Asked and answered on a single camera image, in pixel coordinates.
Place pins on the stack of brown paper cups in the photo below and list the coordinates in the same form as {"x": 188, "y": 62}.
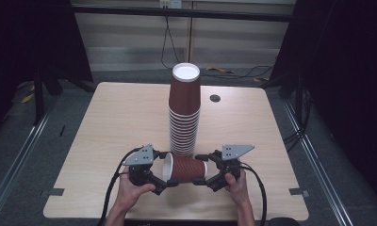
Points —
{"x": 185, "y": 94}

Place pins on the grey tape piece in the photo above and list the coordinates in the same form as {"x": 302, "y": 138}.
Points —
{"x": 56, "y": 191}
{"x": 298, "y": 192}

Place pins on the person's right hand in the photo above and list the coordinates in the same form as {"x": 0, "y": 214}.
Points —
{"x": 241, "y": 191}

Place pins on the black rounded object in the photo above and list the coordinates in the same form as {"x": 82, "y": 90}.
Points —
{"x": 284, "y": 222}

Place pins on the white wall socket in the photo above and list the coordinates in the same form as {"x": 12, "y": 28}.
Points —
{"x": 171, "y": 3}

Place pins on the ribbed brown paper cup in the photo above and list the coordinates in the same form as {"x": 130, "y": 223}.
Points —
{"x": 186, "y": 168}

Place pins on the yellow tape piece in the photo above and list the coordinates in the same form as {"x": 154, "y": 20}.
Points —
{"x": 28, "y": 98}
{"x": 260, "y": 79}
{"x": 218, "y": 69}

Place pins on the black curtain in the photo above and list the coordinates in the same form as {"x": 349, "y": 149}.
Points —
{"x": 26, "y": 37}
{"x": 343, "y": 62}

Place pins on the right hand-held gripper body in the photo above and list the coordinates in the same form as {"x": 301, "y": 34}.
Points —
{"x": 232, "y": 151}

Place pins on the black horizontal bar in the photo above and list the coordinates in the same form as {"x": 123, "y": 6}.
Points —
{"x": 177, "y": 13}

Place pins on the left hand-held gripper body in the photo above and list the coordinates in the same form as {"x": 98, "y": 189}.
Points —
{"x": 141, "y": 157}

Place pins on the person's left hand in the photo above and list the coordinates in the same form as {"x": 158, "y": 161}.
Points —
{"x": 128, "y": 194}

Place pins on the metal floor rail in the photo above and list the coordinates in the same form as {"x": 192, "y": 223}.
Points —
{"x": 318, "y": 166}
{"x": 17, "y": 163}

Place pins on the small black tape strip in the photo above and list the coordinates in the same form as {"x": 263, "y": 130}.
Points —
{"x": 62, "y": 131}

